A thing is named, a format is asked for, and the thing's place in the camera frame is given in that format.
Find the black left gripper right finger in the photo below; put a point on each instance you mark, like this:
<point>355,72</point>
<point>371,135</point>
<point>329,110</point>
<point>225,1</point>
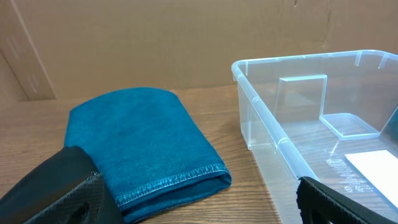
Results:
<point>319,204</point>

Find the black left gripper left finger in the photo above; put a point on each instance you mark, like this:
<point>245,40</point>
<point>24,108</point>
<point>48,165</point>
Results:
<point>66,188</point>

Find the white label in bin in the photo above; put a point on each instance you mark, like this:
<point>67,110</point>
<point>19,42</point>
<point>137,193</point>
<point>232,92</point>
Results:
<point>380,169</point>

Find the clear plastic storage bin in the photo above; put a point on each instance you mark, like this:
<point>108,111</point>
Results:
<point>300,115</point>

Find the folded blue towel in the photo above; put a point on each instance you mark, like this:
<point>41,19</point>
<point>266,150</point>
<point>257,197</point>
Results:
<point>151,154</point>

